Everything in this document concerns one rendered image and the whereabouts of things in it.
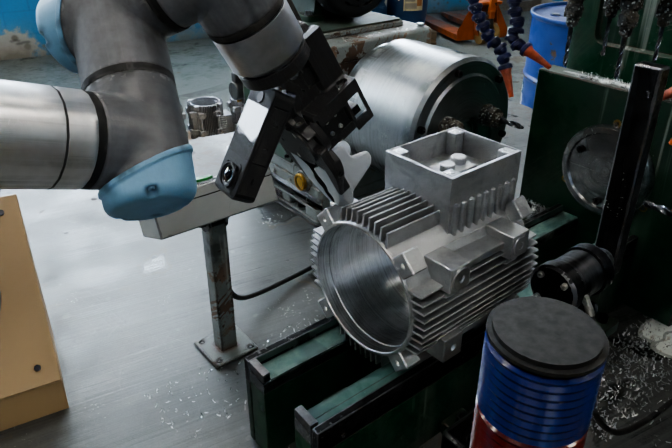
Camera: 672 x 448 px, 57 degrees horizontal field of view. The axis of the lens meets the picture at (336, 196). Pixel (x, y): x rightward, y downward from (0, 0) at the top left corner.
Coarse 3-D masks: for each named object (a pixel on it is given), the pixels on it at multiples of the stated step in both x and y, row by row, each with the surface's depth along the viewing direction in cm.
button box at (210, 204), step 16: (208, 192) 79; (272, 192) 84; (192, 208) 77; (208, 208) 79; (224, 208) 80; (240, 208) 81; (144, 224) 79; (160, 224) 75; (176, 224) 76; (192, 224) 77
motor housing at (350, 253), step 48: (384, 192) 71; (336, 240) 74; (384, 240) 64; (432, 240) 66; (480, 240) 69; (528, 240) 73; (336, 288) 76; (384, 288) 79; (432, 288) 63; (480, 288) 67; (384, 336) 73; (432, 336) 64
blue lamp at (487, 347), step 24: (504, 360) 31; (480, 384) 34; (504, 384) 31; (528, 384) 30; (552, 384) 29; (576, 384) 30; (480, 408) 34; (504, 408) 31; (528, 408) 31; (552, 408) 30; (576, 408) 30; (504, 432) 32; (528, 432) 31; (552, 432) 31; (576, 432) 31
